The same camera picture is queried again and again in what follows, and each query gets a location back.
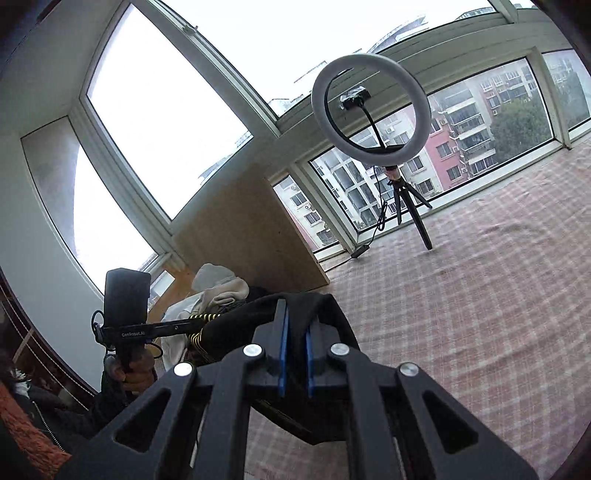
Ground pink plaid cloth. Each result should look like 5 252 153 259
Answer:
240 145 591 480

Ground person's left hand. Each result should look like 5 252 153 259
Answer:
104 353 158 393

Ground black camera on gooseneck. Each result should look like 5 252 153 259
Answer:
339 88 402 158

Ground white garment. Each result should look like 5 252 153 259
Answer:
159 295 208 365

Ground person's left forearm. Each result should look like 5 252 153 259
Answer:
60 369 153 444

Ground black tripod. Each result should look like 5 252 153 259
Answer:
383 164 435 251

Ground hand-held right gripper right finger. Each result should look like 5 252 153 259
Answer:
302 319 539 480

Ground pine plank board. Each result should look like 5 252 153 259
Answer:
150 263 199 319

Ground black garment with yellow stripes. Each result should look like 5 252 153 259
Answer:
185 292 361 446

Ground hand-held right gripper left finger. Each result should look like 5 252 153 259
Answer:
55 298 289 480

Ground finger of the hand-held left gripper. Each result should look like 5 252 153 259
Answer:
152 318 207 339

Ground black ring light cable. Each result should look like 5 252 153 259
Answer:
351 168 393 259

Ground orange fuzzy clothing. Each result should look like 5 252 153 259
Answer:
0 378 70 480

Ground apartment buildings outside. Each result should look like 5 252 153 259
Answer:
198 0 591 252

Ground light plywood board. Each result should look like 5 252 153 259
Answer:
173 178 331 294

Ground white window frame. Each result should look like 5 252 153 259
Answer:
18 0 591 296

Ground beige knitted sweater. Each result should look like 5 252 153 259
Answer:
191 263 250 308

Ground white ring light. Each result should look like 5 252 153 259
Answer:
311 54 432 167

